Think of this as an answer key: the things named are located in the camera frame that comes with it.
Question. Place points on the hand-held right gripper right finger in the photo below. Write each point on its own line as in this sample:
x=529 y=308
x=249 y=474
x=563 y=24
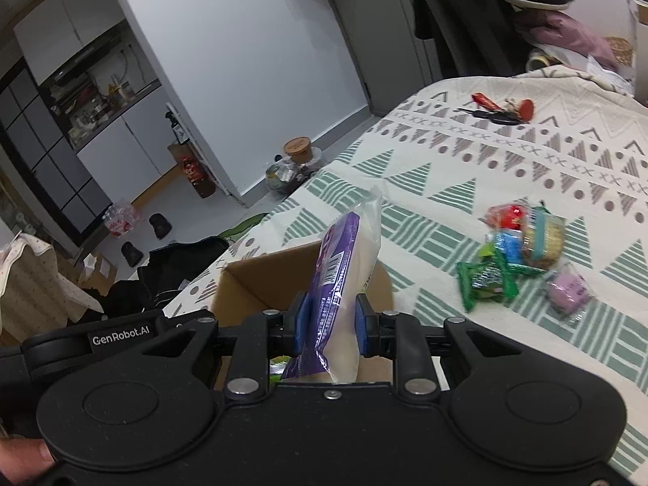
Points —
x=363 y=324

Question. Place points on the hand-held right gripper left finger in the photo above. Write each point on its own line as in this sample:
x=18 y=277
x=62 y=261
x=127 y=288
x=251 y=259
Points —
x=303 y=321

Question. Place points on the purple snack packet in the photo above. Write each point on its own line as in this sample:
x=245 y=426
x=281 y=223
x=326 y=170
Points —
x=336 y=263

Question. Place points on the green candy packet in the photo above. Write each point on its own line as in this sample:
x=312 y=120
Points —
x=489 y=252
x=486 y=283

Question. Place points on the blue snack packet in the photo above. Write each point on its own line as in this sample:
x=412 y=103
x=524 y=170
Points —
x=511 y=253

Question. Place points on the red snack packet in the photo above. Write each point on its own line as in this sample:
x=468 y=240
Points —
x=506 y=216

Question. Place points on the cracker packet with teal band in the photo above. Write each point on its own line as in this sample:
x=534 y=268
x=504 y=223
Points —
x=544 y=238

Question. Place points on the pink round snack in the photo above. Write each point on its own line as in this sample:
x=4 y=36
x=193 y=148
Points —
x=569 y=291

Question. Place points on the person's left hand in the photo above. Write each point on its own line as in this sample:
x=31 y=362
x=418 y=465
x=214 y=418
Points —
x=23 y=455

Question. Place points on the small cardboard box on floor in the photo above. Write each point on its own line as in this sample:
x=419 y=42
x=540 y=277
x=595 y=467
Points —
x=96 y=271

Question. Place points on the black shoe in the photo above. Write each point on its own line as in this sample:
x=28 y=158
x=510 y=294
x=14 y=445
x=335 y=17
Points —
x=132 y=254
x=160 y=226

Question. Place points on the cream dotted cloth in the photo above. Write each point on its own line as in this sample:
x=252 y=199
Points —
x=35 y=273

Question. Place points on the black bag on floor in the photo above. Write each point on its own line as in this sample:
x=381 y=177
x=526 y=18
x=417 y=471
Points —
x=177 y=268

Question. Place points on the green floor rug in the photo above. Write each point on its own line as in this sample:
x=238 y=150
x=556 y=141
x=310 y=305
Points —
x=248 y=228

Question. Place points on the pink plastic bottle pack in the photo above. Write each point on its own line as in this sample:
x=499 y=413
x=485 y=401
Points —
x=121 y=218

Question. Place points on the clear plastic trash bag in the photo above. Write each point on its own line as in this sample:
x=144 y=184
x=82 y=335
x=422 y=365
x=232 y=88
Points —
x=286 y=174

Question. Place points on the brown lidded paper bowl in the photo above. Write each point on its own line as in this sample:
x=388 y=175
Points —
x=298 y=149

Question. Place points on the cooking oil bottle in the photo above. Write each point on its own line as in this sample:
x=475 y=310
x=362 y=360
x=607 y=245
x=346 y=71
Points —
x=198 y=177

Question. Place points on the dark glass door cabinet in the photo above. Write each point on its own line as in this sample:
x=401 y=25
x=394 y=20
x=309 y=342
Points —
x=40 y=162

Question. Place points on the white lower cabinet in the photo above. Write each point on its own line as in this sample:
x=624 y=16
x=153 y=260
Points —
x=126 y=152

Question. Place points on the white cabinet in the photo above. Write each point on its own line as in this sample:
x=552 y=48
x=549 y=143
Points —
x=60 y=25
x=126 y=152

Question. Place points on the brown paper bag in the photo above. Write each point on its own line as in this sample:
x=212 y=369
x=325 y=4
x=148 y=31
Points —
x=177 y=154

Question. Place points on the dark spray bottle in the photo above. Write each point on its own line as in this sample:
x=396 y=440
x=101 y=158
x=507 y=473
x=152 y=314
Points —
x=174 y=129

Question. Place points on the row of bottles on counter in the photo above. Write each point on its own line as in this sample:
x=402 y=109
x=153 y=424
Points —
x=101 y=96

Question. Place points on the keys with red tag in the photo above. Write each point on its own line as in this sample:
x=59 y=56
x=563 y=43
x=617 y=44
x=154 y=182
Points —
x=498 y=110

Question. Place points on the grey door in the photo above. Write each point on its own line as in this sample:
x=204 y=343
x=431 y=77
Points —
x=384 y=35

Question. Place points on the black jacket on chair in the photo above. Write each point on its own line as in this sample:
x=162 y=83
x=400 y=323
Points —
x=455 y=35

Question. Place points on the white upper cabinet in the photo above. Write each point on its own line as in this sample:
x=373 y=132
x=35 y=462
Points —
x=60 y=25

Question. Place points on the pink cloth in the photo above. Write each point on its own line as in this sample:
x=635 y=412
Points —
x=572 y=35

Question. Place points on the wicker basket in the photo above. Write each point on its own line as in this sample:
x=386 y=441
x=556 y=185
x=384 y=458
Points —
x=620 y=50

